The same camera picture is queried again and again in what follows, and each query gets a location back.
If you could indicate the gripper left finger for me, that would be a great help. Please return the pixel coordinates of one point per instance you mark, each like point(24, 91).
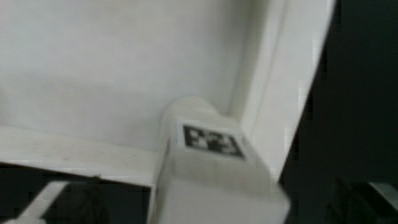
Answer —
point(66, 204)

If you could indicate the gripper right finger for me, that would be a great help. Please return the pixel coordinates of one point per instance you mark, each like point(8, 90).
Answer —
point(363, 203)

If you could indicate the white table leg with tag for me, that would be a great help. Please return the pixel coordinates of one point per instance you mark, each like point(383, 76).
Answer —
point(214, 187)

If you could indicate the white square tabletop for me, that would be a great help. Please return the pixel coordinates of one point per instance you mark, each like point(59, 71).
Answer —
point(105, 57)

